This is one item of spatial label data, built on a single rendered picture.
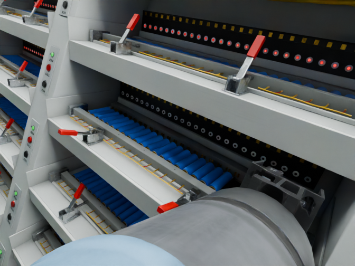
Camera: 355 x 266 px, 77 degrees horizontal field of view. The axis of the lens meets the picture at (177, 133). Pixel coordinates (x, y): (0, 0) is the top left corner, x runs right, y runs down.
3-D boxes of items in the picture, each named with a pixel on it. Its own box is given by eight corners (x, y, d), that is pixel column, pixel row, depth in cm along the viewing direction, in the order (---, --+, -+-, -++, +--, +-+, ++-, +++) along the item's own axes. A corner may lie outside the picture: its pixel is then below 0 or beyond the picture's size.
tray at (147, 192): (283, 330, 27) (318, 283, 23) (48, 133, 58) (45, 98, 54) (312, 233, 42) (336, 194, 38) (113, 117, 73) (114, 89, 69)
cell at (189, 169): (205, 167, 47) (187, 179, 42) (198, 163, 48) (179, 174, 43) (207, 160, 46) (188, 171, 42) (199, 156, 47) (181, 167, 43)
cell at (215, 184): (231, 181, 44) (214, 197, 39) (223, 177, 45) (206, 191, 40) (233, 174, 43) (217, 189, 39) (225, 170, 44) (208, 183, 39)
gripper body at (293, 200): (327, 190, 24) (333, 218, 14) (291, 255, 26) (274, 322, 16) (260, 159, 28) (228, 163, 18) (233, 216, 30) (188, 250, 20)
